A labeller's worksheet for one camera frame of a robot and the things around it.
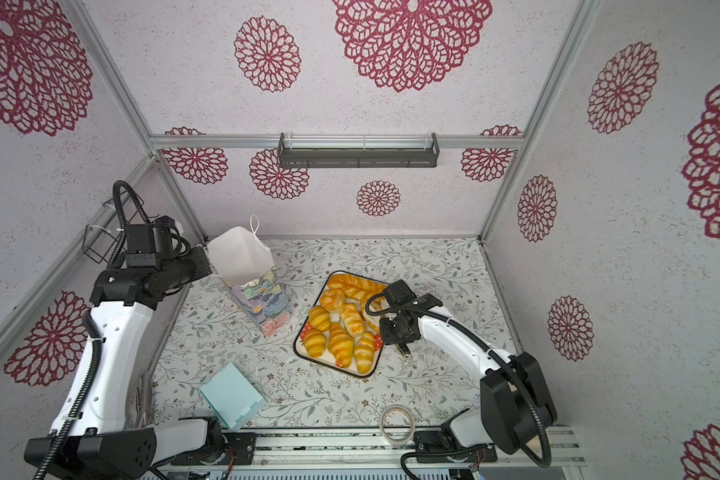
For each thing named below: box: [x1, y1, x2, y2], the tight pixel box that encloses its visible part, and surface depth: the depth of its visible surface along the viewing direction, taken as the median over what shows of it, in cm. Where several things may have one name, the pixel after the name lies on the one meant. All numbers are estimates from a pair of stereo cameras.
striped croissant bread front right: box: [354, 331, 375, 375], surface depth 89 cm
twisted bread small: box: [320, 288, 346, 313], surface depth 99 cm
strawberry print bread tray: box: [294, 270, 385, 378], surface depth 93 cm
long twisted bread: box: [327, 274, 387, 301], surface depth 105 cm
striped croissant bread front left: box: [304, 330, 327, 358], surface depth 91 cm
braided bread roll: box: [340, 302, 367, 338], surface depth 95 cm
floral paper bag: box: [207, 214, 293, 337], surface depth 88 cm
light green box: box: [199, 362, 265, 431], surface depth 80 cm
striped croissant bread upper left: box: [308, 305, 332, 332], surface depth 95 cm
